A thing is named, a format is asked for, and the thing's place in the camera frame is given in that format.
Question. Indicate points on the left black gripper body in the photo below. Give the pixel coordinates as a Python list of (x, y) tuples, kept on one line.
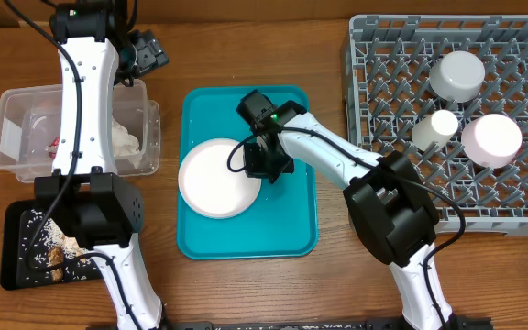
[(149, 53)]

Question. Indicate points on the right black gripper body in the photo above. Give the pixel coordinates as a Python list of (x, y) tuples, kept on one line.
[(264, 162)]

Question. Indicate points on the large white dinner plate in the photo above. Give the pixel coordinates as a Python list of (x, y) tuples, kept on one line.
[(211, 180)]

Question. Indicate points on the white napkin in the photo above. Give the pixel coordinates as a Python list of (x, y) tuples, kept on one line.
[(124, 144)]

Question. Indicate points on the red foil snack wrapper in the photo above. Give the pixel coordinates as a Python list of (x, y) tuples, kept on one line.
[(52, 148)]

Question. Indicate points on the white paper cup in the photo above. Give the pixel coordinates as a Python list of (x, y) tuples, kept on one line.
[(436, 128)]

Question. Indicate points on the grey shallow bowl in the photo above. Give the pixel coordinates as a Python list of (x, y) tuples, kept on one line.
[(458, 76)]

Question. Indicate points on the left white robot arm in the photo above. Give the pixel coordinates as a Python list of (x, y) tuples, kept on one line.
[(84, 195)]

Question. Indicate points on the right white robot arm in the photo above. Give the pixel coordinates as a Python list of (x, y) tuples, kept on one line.
[(390, 210)]

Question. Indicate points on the clear plastic waste bin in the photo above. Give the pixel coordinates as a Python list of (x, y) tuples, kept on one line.
[(30, 119)]

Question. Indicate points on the grey dishwasher rack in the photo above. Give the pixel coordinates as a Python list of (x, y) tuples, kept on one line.
[(385, 69)]

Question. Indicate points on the teal plastic serving tray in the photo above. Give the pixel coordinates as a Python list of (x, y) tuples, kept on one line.
[(282, 222)]

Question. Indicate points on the spilled white rice pile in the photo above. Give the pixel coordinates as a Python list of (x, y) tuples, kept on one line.
[(49, 237)]

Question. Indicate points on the brown food scrap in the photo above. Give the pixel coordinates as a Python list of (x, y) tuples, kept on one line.
[(56, 256)]

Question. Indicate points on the black plastic tray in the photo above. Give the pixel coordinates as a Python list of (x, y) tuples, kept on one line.
[(21, 219)]

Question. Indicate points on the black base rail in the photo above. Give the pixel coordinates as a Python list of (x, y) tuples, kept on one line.
[(389, 323)]

